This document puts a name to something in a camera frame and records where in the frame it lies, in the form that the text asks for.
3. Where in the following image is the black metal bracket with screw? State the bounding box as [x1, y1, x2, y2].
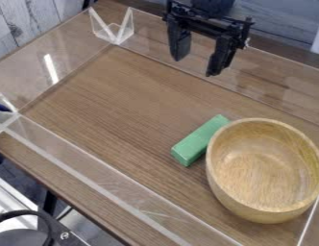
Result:
[52, 219, 91, 246]

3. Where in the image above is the green rectangular block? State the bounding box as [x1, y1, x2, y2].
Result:
[172, 114, 231, 167]

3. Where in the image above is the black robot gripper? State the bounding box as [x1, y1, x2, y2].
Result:
[164, 0, 255, 77]

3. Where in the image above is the black cable loop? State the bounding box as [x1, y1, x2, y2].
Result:
[0, 209, 57, 246]

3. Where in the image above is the light wooden bowl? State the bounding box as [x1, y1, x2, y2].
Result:
[207, 118, 319, 224]

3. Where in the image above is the blue object at left edge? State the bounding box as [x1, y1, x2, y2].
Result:
[0, 104, 12, 112]

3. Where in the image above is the clear acrylic corner bracket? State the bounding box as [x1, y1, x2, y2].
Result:
[89, 8, 135, 45]

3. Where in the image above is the black table leg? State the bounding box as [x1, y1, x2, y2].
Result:
[44, 191, 58, 215]

